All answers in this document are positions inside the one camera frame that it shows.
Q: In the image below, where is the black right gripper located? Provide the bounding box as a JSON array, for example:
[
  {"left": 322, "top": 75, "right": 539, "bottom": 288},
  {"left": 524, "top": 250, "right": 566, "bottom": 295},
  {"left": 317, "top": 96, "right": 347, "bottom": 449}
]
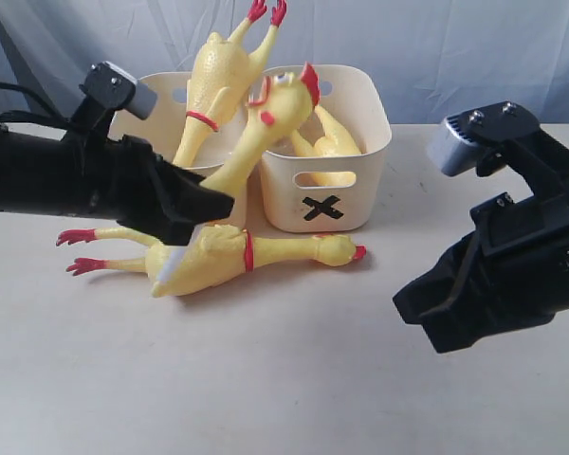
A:
[{"left": 393, "top": 192, "right": 569, "bottom": 353}]

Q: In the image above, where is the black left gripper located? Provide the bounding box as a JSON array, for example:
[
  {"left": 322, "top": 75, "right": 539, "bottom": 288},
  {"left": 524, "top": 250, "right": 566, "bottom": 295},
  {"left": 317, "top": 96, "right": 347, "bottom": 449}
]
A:
[{"left": 64, "top": 136, "right": 234, "bottom": 246}]

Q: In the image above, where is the large yellow rubber chicken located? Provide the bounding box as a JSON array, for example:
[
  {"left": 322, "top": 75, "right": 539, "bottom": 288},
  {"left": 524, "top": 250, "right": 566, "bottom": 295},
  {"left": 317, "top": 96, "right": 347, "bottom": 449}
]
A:
[{"left": 173, "top": 1, "right": 287, "bottom": 168}]

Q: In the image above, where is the severed rubber chicken head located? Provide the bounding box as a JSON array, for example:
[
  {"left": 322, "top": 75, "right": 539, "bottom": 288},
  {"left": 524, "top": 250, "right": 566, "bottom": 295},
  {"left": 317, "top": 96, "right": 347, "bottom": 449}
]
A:
[{"left": 156, "top": 61, "right": 321, "bottom": 281}]

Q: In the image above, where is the headless yellow rubber chicken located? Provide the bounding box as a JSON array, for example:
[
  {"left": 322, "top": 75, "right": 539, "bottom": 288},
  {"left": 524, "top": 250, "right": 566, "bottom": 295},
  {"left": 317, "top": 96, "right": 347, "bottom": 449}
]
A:
[{"left": 289, "top": 104, "right": 361, "bottom": 187}]

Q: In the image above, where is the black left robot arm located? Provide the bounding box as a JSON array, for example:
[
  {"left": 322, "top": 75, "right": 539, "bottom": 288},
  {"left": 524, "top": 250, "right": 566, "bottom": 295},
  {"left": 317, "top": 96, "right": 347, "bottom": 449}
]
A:
[{"left": 0, "top": 125, "right": 234, "bottom": 246}]

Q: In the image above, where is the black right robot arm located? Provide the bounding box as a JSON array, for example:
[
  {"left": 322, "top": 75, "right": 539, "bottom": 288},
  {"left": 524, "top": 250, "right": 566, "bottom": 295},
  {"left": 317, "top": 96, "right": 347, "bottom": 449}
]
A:
[{"left": 393, "top": 179, "right": 569, "bottom": 354}]

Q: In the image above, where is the cream bin marked O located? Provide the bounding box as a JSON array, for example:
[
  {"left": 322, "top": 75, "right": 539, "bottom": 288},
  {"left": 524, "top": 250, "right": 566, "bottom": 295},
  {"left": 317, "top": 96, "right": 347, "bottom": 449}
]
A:
[{"left": 108, "top": 71, "right": 257, "bottom": 224}]

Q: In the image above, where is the whole yellow rubber chicken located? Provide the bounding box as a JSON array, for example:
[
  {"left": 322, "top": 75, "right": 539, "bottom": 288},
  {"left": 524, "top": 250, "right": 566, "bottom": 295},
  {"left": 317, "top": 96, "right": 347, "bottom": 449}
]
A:
[{"left": 56, "top": 224, "right": 367, "bottom": 298}]

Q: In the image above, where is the cream bin marked X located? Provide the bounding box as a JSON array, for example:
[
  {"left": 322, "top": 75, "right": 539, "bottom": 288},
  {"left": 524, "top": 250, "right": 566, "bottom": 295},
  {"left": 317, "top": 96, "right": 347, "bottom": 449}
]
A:
[{"left": 260, "top": 64, "right": 392, "bottom": 233}]

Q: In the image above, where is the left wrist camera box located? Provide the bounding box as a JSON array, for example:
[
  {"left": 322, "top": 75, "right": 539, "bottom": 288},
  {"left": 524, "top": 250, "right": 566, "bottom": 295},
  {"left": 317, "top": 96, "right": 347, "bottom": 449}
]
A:
[{"left": 71, "top": 61, "right": 157, "bottom": 135}]

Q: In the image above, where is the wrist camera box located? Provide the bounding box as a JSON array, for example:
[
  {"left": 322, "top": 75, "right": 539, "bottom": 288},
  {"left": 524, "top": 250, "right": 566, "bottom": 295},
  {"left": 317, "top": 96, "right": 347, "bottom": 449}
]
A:
[
  {"left": 426, "top": 100, "right": 569, "bottom": 200},
  {"left": 71, "top": 61, "right": 157, "bottom": 135}
]

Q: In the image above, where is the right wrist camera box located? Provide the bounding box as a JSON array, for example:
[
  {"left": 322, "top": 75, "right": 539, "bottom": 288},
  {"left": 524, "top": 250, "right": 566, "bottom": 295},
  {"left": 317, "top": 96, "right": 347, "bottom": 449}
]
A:
[{"left": 426, "top": 100, "right": 569, "bottom": 200}]

